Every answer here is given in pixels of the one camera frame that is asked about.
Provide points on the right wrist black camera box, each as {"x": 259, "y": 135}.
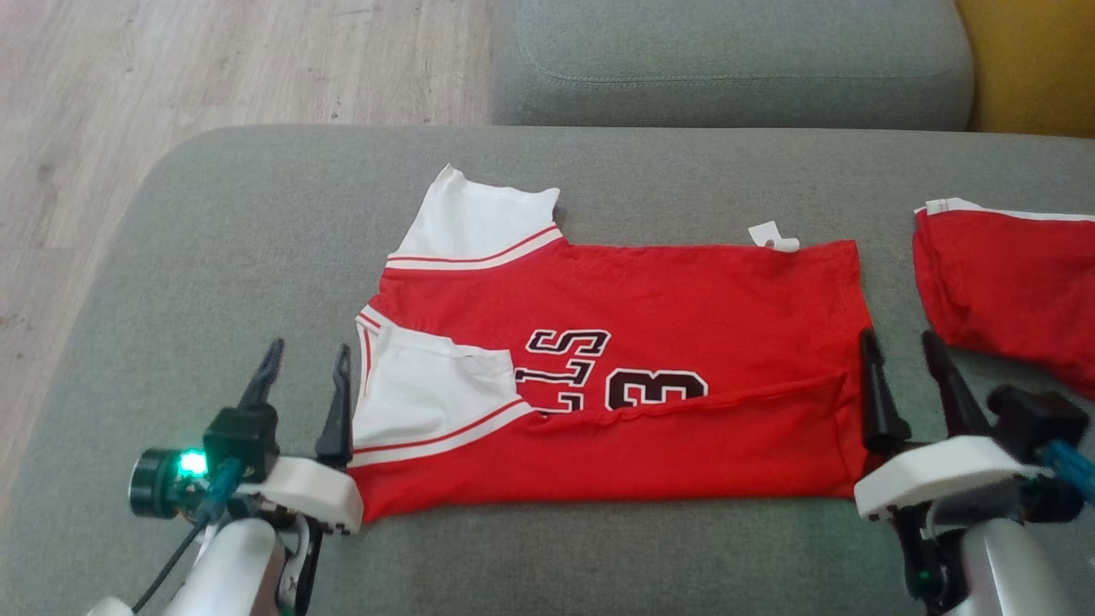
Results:
{"x": 1035, "y": 419}

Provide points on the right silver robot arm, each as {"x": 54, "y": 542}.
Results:
{"x": 1018, "y": 573}

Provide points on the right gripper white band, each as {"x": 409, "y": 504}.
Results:
{"x": 941, "y": 470}

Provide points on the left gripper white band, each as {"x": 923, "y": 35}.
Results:
{"x": 312, "y": 496}

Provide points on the mustard yellow furniture panel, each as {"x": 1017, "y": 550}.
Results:
{"x": 1035, "y": 60}

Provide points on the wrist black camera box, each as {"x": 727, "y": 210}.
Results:
{"x": 1035, "y": 419}
{"x": 244, "y": 436}

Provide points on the grey sofa back cushion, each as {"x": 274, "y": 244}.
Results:
{"x": 727, "y": 60}

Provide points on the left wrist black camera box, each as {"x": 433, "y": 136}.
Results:
{"x": 244, "y": 436}

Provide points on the red shorts with white stripe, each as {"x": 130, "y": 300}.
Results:
{"x": 1009, "y": 282}

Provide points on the red white basketball jersey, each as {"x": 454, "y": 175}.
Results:
{"x": 667, "y": 291}

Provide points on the large grey sofa seat cushion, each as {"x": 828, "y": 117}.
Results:
{"x": 642, "y": 565}

